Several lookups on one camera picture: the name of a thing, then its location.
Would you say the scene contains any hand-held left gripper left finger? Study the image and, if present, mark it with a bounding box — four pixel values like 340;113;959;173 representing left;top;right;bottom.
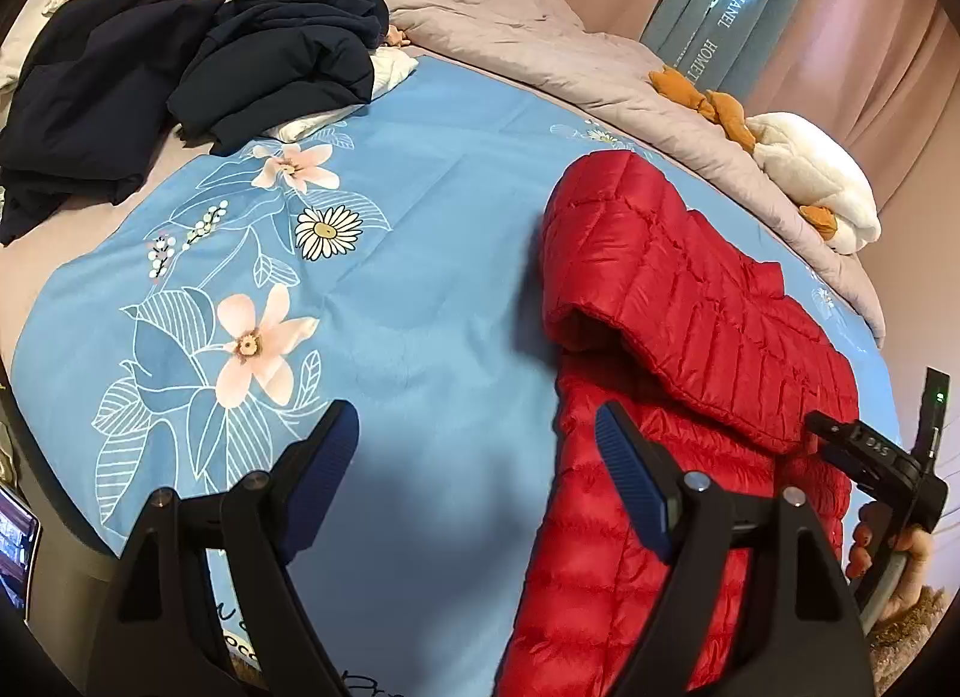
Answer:
105;399;361;697

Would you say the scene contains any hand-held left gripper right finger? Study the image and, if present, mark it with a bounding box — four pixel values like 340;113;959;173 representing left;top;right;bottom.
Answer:
595;401;875;697

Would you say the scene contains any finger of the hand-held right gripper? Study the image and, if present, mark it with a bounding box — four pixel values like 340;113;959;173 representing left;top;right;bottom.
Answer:
806;410;860;459

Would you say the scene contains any red down jacket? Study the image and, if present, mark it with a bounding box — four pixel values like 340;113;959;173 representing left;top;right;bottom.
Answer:
495;151;862;697

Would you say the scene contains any person's right hand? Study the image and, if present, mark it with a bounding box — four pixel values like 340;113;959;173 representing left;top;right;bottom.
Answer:
846;500;935;623

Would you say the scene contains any blue floral bed sheet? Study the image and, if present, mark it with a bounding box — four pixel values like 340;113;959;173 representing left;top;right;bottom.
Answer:
11;48;905;697

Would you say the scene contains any white goose plush toy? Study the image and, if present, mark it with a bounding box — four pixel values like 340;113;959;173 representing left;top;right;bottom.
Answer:
649;65;883;257

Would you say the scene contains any white cloth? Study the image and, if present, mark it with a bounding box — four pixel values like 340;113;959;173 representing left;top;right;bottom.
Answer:
266;46;419;143

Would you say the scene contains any navy hooded garment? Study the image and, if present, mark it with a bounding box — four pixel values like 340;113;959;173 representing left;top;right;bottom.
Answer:
166;0;391;157

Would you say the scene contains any black garment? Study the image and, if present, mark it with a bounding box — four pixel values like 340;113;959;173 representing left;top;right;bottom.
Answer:
0;0;227;247

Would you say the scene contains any grey duvet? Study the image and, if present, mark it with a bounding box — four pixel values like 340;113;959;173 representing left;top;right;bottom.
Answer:
367;0;887;347

